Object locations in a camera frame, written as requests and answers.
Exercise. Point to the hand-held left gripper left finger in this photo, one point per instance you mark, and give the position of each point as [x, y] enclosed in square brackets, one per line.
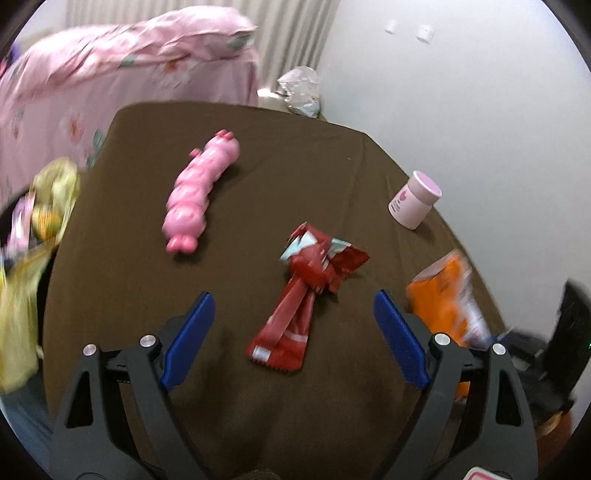
[189, 341]

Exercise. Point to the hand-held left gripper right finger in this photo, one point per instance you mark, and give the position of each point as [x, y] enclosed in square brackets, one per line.
[401, 341]

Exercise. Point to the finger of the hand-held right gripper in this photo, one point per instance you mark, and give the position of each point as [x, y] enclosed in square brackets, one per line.
[526, 347]

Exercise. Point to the orange plastic bag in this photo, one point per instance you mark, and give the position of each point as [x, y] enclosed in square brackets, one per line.
[438, 290]

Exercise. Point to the red white snack wrapper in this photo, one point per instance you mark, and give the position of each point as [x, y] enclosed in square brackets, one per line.
[309, 263]

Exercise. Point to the black trash bin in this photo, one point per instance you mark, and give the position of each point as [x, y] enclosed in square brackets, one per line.
[48, 300]

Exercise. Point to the yellow plastic trash bag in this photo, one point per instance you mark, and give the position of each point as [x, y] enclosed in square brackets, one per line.
[21, 323]

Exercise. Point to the pink bottle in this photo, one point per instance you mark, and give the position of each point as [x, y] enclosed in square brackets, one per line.
[413, 201]

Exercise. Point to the pink pig toy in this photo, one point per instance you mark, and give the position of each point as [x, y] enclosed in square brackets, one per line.
[198, 189]

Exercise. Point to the person's leg in jeans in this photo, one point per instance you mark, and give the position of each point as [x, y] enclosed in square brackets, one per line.
[27, 424]

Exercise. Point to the bed with pink bedding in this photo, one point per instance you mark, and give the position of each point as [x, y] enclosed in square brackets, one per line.
[152, 101]

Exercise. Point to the white plastic bag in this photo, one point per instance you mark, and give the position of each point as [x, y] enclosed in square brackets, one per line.
[300, 92]

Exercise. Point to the pink floral duvet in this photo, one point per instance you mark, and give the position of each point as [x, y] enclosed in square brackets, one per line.
[129, 50]

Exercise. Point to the white pleated curtain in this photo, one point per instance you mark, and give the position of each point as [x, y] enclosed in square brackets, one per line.
[286, 37]

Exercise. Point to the white wall outlet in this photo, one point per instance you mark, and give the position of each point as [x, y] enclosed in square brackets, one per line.
[425, 33]

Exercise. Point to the white wall switch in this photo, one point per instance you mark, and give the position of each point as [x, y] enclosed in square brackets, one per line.
[391, 26]

